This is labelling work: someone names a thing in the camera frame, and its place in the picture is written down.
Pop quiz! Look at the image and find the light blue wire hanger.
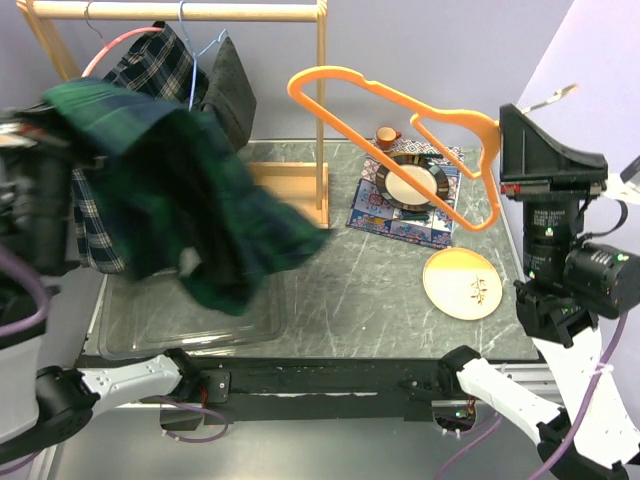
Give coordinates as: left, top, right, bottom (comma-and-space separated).
178, 0, 228, 111

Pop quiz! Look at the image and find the clear plastic bin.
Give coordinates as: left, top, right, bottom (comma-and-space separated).
97, 271, 287, 360

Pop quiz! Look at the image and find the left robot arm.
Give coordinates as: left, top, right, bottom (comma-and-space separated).
1, 105, 230, 475

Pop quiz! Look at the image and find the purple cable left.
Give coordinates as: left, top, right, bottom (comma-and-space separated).
0, 244, 234, 476

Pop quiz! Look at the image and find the dark green cutlery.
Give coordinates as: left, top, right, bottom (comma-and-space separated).
418, 153, 445, 160
364, 213, 430, 224

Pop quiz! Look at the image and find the patterned blue placemat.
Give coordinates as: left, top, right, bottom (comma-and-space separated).
346, 139, 461, 249

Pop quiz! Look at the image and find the yellow plate with twig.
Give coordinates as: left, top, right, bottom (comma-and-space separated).
422, 247, 503, 321

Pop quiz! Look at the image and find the pink hanger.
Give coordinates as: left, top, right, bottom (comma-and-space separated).
80, 0, 166, 79

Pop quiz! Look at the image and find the wooden clothes rack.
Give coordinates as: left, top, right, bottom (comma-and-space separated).
16, 1, 329, 228

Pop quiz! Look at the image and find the orange plastic hanger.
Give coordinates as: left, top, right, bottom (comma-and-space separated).
286, 65, 503, 233

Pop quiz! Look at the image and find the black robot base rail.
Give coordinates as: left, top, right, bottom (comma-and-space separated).
192, 356, 469, 422

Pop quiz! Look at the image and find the navy cream plaid skirt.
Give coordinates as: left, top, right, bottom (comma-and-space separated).
69, 20, 211, 275

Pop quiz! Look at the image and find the grey dotted skirt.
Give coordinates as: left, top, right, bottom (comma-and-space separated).
199, 36, 257, 151

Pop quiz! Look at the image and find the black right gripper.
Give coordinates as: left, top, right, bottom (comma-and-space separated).
494, 99, 600, 278

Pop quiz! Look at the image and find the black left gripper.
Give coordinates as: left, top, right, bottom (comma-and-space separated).
0, 77, 113, 268

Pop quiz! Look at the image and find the dark green cutlery front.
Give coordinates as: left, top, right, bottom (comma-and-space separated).
364, 213, 430, 224

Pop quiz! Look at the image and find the purple cable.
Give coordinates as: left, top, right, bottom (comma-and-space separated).
434, 309, 631, 480
0, 244, 234, 476

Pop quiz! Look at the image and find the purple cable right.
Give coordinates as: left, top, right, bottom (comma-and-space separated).
434, 309, 631, 480

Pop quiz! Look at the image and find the orange cup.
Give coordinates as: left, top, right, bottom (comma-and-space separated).
374, 126, 402, 151

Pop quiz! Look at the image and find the dark green cutlery back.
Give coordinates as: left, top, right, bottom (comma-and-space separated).
418, 153, 445, 160

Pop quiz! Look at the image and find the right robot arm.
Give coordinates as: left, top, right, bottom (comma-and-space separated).
429, 104, 639, 479

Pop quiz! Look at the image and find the black rimmed cream plate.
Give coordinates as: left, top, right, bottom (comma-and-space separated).
374, 152, 454, 215

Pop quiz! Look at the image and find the green navy plaid skirt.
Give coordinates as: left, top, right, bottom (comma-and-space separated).
43, 78, 330, 316

